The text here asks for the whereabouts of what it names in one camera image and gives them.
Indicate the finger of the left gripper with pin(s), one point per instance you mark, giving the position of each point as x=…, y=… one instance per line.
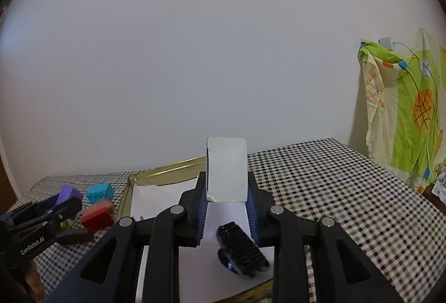
x=31, y=216
x=62, y=212

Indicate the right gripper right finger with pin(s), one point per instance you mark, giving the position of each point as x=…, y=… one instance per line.
x=342, y=271

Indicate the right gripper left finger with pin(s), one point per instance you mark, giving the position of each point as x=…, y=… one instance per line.
x=138, y=253

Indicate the purple block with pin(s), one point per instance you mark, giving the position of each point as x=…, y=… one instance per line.
x=68, y=192

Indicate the red toy brick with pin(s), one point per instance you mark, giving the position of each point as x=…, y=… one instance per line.
x=97, y=220

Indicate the blue toy brick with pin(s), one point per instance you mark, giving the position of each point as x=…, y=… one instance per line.
x=100, y=191

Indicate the white rectangular box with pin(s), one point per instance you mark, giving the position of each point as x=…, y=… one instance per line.
x=226, y=170

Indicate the copper metal case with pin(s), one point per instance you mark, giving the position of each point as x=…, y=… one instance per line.
x=103, y=203

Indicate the dark brown flat piece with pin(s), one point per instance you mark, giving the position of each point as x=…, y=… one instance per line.
x=75, y=236

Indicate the clutter on side table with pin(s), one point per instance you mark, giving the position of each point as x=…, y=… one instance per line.
x=438, y=190

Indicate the gold metal tin tray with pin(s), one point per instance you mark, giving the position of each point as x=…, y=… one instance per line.
x=177, y=173

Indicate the green patterned hanging cloth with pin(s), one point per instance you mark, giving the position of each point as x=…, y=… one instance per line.
x=405, y=101

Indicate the white wall charger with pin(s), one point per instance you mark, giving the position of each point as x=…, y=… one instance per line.
x=387, y=43

